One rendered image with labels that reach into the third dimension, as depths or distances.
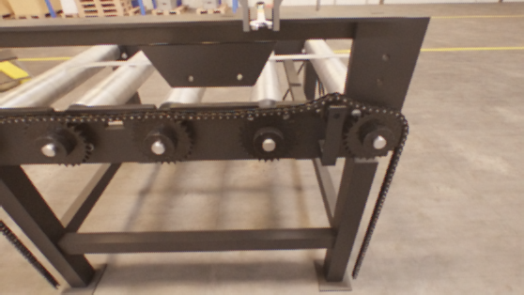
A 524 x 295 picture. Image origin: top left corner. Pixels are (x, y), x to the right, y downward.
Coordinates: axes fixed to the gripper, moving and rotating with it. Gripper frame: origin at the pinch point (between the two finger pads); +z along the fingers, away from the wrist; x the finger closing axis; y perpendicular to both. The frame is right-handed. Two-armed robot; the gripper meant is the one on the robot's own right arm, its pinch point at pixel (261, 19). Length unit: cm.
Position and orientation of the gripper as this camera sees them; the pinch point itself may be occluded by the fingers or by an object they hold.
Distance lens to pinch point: 56.2
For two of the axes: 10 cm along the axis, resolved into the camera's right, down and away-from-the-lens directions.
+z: 0.2, 8.3, 5.5
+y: 0.1, 5.5, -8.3
